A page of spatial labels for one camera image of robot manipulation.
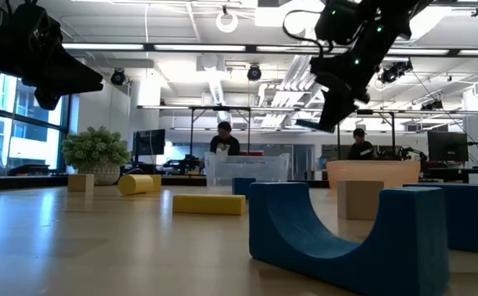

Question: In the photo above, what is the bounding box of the black overhead light bar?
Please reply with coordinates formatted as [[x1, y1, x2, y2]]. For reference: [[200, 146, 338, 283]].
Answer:
[[61, 42, 478, 58]]

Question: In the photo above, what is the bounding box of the black computer monitor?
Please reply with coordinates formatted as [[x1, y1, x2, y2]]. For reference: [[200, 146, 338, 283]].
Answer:
[[132, 128, 167, 168], [427, 131, 470, 164]]

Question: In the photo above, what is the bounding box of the yellow cube block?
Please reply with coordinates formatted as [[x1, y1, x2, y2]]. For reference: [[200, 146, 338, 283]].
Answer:
[[147, 174, 163, 193]]

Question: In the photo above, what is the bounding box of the black ceiling track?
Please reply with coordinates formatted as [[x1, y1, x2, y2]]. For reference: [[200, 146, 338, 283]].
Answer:
[[427, 0, 478, 18]]

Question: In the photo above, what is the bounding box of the white ceiling conduit bundle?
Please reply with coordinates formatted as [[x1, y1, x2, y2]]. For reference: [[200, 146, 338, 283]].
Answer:
[[258, 53, 326, 128]]

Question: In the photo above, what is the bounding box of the orange plastic bin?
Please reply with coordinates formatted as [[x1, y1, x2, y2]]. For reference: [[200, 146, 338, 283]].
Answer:
[[326, 160, 422, 191]]

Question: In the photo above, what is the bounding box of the yellow cylinder block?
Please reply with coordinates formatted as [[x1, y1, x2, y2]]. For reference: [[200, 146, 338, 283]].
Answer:
[[117, 173, 155, 197]]

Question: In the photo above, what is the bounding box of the person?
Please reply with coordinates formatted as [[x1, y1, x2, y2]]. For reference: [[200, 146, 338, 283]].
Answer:
[[347, 127, 375, 161], [209, 121, 242, 156]]

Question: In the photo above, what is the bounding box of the long yellow block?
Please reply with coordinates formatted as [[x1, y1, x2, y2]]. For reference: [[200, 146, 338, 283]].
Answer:
[[172, 193, 248, 216]]

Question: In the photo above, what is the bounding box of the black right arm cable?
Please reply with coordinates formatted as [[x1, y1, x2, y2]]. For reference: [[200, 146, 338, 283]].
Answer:
[[282, 8, 326, 57]]

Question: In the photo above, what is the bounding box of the black low bench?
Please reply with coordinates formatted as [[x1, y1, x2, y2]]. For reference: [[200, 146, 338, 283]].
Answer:
[[7, 163, 52, 177]]

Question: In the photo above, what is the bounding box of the black aluminium table frame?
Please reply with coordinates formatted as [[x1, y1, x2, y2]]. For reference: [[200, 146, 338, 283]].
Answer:
[[0, 174, 478, 199]]

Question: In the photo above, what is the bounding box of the white coiled cable ring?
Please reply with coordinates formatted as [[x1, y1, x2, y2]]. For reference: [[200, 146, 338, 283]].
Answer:
[[215, 5, 239, 35]]

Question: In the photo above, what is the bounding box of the large glass window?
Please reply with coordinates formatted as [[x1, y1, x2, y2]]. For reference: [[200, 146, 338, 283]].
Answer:
[[0, 72, 73, 176]]

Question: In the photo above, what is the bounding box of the black round spotlight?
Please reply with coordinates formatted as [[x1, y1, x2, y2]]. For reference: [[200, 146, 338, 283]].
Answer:
[[109, 68, 128, 87], [246, 63, 263, 82]]

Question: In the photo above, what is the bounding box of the wooden cube block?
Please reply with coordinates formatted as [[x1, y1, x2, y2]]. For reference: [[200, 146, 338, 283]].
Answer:
[[67, 173, 95, 193], [336, 179, 386, 221]]

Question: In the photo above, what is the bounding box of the black desk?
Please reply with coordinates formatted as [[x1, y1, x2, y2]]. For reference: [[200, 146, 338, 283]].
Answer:
[[421, 160, 478, 184]]

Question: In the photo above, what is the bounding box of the white ventilation duct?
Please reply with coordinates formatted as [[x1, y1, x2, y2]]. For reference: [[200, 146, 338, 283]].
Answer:
[[196, 52, 234, 124]]

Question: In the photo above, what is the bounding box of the clear plastic bin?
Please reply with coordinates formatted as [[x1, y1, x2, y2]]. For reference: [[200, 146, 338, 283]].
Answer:
[[203, 151, 291, 189]]

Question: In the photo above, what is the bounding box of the green plant in white pot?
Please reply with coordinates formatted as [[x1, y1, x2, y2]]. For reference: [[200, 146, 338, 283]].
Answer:
[[60, 125, 133, 187]]

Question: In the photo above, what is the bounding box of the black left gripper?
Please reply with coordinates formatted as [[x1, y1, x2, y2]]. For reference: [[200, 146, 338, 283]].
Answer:
[[0, 2, 104, 111]]

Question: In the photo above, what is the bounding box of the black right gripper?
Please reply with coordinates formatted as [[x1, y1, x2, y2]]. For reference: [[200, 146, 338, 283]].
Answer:
[[295, 51, 378, 132]]

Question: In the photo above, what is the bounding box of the black workstation rig frame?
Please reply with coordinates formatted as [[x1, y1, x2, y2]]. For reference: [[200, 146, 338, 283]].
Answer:
[[336, 109, 397, 160], [188, 105, 253, 157]]

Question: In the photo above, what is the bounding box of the black spotlight cluster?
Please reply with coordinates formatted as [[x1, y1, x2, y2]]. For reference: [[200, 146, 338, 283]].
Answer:
[[419, 98, 445, 113], [377, 59, 415, 86]]

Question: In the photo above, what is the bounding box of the blue arch block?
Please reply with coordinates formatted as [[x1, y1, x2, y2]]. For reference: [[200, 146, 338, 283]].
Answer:
[[248, 182, 451, 296]]

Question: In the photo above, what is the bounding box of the small blue cube block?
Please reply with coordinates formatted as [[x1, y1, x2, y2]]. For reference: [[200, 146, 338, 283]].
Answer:
[[231, 177, 258, 197]]

